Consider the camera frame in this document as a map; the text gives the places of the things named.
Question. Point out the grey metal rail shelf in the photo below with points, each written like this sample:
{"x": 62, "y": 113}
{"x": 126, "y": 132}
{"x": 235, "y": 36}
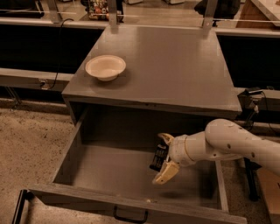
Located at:
{"x": 18, "y": 78}

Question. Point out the black metal stand leg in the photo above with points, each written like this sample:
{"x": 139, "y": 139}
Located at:
{"x": 250, "y": 168}

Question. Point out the brown cardboard box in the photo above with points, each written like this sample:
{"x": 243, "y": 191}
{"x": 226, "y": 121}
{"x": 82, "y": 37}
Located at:
{"x": 270, "y": 184}

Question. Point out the open grey wooden drawer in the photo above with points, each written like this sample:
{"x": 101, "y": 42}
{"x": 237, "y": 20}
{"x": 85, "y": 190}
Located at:
{"x": 107, "y": 163}

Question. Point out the grey wooden cabinet counter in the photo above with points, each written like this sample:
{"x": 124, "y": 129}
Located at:
{"x": 174, "y": 79}

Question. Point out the colourful snack basket background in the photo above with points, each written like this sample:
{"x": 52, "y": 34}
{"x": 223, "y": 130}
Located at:
{"x": 98, "y": 10}

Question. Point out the black drawer handle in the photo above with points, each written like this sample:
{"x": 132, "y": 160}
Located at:
{"x": 126, "y": 216}

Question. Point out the white ceramic bowl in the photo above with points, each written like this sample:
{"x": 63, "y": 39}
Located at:
{"x": 105, "y": 67}

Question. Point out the black metal frame lower left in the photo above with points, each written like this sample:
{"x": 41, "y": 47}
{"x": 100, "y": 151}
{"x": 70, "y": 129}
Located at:
{"x": 24, "y": 195}

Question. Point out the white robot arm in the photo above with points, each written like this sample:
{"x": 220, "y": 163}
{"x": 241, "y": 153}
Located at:
{"x": 221, "y": 140}

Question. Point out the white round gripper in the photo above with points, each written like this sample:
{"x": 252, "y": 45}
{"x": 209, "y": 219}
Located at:
{"x": 178, "y": 150}

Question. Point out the black rxbar chocolate wrapper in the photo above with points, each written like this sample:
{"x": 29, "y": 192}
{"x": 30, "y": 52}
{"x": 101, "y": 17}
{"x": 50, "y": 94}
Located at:
{"x": 160, "y": 156}

